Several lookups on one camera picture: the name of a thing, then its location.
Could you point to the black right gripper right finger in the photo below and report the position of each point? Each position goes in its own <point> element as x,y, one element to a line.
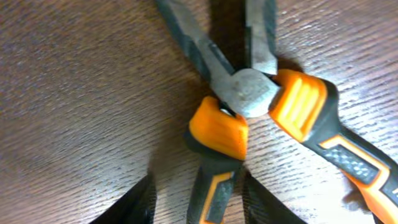
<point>262,207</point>

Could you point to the orange black long-nose pliers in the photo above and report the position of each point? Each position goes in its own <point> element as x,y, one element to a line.
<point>303,106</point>

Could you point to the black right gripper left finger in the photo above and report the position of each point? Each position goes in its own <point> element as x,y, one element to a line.
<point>136,206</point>

